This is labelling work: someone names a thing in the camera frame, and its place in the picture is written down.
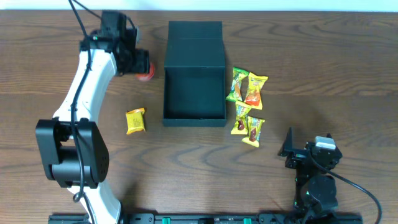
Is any red chips can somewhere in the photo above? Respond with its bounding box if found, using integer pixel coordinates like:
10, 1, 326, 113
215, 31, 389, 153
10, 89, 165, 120
135, 62, 155, 82

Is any small yellow snack packet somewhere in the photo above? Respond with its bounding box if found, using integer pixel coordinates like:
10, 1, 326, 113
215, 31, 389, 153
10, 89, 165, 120
125, 108, 146, 134

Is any dark green box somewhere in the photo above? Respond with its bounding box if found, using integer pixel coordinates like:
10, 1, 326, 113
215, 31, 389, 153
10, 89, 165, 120
163, 21, 226, 127

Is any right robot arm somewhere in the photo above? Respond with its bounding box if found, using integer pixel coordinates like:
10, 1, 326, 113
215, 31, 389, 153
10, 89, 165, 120
278, 128, 343, 223

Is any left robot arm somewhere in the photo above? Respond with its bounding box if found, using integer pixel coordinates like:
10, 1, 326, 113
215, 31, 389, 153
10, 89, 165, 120
35, 11, 150, 223

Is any yellow brown snack packet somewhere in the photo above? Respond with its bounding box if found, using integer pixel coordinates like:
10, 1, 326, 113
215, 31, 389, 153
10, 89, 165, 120
242, 116, 265, 147

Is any yellow chocolate snack packet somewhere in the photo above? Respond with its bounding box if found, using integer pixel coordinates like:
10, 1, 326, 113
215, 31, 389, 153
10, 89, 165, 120
231, 101, 252, 135

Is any yellow orange snack packet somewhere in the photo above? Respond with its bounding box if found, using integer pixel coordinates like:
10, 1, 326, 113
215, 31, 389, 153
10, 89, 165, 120
244, 73, 268, 110

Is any green yellow snack packet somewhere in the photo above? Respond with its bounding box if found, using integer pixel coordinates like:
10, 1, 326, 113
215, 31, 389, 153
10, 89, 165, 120
226, 67, 249, 102

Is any left black cable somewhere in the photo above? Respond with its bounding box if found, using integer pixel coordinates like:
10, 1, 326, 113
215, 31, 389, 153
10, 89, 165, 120
68, 0, 103, 224

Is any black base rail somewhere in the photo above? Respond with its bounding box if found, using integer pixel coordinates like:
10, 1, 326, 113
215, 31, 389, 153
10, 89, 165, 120
48, 213, 363, 224

